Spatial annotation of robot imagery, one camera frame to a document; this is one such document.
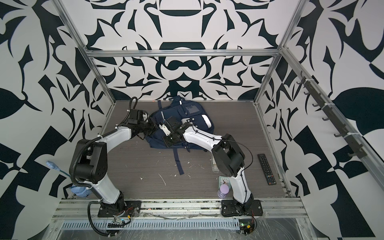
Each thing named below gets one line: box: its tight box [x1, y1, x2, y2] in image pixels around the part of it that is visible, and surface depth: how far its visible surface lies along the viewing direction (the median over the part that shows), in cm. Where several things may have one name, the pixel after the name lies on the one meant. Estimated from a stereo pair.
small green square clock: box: [218, 176, 231, 190], surface depth 83 cm
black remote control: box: [257, 153, 277, 186], surface depth 87 cm
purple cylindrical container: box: [217, 184, 230, 199], surface depth 74 cm
